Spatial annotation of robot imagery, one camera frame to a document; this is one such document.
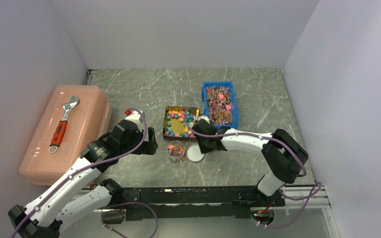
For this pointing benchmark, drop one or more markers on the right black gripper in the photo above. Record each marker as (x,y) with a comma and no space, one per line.
(203,149)

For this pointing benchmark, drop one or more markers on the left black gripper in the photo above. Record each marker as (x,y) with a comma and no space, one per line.
(147,147)

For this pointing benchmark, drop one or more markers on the small clear glass jar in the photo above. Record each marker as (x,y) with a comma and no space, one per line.
(176,151)

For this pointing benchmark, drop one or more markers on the tin of star candies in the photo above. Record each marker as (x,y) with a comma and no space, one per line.
(175,123)

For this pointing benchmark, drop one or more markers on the blue bin of lollipops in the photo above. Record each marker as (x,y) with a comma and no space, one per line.
(220,103)

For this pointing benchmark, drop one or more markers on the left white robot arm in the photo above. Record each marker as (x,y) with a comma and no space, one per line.
(56,209)

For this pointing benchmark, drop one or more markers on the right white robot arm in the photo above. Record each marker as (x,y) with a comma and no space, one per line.
(285,157)

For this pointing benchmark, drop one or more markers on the round white jar lid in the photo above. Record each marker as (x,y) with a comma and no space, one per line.
(194,154)

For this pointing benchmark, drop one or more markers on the orange translucent storage box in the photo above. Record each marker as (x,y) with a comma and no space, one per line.
(87,122)

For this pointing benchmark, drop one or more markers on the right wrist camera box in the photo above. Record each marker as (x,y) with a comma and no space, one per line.
(202,120)

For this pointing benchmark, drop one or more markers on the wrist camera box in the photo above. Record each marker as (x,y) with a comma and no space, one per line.
(202,120)
(135,116)

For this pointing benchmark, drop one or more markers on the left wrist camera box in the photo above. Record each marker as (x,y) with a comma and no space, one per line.
(135,116)

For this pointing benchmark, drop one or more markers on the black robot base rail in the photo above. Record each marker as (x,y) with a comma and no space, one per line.
(193,202)

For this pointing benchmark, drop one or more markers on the red handled adjustable wrench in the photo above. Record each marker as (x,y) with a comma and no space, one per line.
(62,125)

